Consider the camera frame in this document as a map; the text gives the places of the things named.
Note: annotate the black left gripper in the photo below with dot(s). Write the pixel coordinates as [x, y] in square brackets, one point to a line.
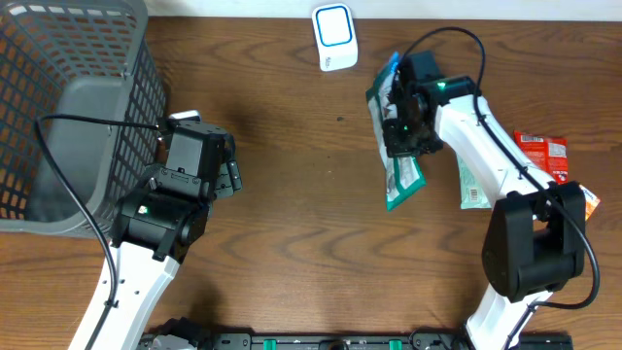
[229, 180]

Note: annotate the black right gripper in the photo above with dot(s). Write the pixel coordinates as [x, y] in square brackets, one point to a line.
[397, 147]

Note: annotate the green and white package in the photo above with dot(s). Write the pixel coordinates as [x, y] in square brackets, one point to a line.
[403, 176]

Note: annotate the light green wipes pack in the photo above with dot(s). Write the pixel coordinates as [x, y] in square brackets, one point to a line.
[472, 194]

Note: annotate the red snack bag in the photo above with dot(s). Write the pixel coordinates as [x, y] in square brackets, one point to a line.
[548, 153]

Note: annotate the orange and white snack packet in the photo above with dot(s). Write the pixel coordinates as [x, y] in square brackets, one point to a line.
[591, 202]

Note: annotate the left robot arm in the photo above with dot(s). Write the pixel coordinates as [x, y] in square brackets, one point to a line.
[156, 222]

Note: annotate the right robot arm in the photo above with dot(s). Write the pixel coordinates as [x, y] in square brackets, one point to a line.
[535, 241]

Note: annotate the white barcode scanner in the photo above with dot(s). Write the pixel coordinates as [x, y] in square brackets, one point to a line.
[335, 35]

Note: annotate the grey plastic mesh basket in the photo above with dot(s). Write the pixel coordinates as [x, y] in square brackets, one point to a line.
[80, 98]

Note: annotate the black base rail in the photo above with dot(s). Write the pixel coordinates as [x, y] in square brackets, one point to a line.
[244, 341]

